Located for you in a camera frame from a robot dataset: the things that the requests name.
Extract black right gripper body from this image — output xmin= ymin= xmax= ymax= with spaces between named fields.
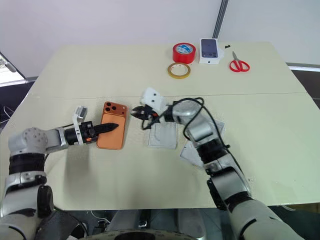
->
xmin=143 ymin=105 xmax=159 ymax=122

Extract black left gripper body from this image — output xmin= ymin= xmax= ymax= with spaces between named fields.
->
xmin=80 ymin=121 xmax=98 ymax=145

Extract orange smartphone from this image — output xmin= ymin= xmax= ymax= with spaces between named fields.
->
xmin=96 ymin=100 xmax=129 ymax=151

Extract clear phone case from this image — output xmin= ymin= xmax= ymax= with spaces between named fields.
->
xmin=146 ymin=121 xmax=179 ymax=150

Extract white phone box lid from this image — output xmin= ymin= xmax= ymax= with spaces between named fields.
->
xmin=178 ymin=119 xmax=226 ymax=171

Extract phone box with purple print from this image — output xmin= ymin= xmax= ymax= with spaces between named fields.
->
xmin=198 ymin=37 xmax=225 ymax=66

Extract yellow tape roll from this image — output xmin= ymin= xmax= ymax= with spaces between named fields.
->
xmin=167 ymin=62 xmax=192 ymax=80

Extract red tape roll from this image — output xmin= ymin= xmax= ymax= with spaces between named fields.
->
xmin=172 ymin=42 xmax=197 ymax=64

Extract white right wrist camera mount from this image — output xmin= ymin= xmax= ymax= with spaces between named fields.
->
xmin=139 ymin=87 xmax=166 ymax=114

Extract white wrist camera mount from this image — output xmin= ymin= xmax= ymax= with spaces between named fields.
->
xmin=139 ymin=87 xmax=166 ymax=114
xmin=71 ymin=105 xmax=89 ymax=146

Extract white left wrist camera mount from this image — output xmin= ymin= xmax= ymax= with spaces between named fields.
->
xmin=71 ymin=105 xmax=89 ymax=146

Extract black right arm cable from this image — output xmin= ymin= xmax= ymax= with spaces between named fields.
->
xmin=140 ymin=96 xmax=239 ymax=162

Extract thin white floor cable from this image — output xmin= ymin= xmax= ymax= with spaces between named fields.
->
xmin=0 ymin=104 xmax=15 ymax=126

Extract red handled scissors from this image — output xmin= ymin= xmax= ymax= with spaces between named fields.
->
xmin=229 ymin=50 xmax=251 ymax=74

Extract grey vertical wall strip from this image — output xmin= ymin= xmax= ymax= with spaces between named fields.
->
xmin=212 ymin=0 xmax=230 ymax=39

